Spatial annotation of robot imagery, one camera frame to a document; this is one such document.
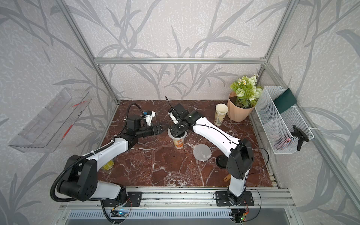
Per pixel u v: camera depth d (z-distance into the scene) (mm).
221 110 938
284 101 723
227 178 791
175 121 704
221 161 862
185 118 565
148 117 788
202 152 913
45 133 639
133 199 738
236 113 978
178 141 839
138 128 697
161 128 758
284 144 629
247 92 862
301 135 569
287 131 596
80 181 424
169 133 806
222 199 737
